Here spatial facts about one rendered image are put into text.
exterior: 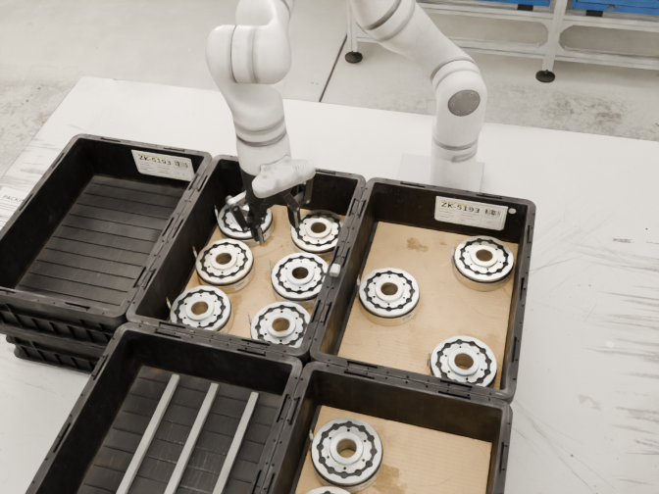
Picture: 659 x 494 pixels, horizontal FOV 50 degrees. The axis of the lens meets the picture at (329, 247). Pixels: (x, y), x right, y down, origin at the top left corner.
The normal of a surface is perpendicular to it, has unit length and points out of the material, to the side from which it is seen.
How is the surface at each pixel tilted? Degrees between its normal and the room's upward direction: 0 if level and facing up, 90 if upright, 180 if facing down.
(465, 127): 91
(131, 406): 0
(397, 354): 0
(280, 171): 7
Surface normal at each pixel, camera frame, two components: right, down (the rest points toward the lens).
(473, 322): -0.05, -0.66
